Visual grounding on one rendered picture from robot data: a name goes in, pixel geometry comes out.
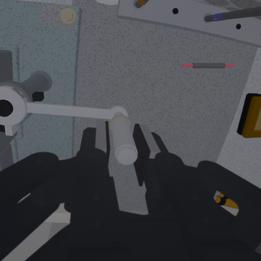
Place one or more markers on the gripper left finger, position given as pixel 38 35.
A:
pixel 88 163

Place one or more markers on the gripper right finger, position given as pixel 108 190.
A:
pixel 163 179

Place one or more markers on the grey crimper body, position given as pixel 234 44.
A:
pixel 38 81

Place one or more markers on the light grey rack with holes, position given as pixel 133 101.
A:
pixel 189 18

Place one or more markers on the yellow and black tool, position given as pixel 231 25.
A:
pixel 228 202

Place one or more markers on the white bar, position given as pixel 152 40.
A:
pixel 40 230

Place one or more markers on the small black block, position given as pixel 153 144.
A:
pixel 38 96

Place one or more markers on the yellow and black box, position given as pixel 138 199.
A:
pixel 251 116

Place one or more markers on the beige round dial knob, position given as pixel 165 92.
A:
pixel 68 16

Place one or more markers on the teal base plate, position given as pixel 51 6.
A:
pixel 51 53

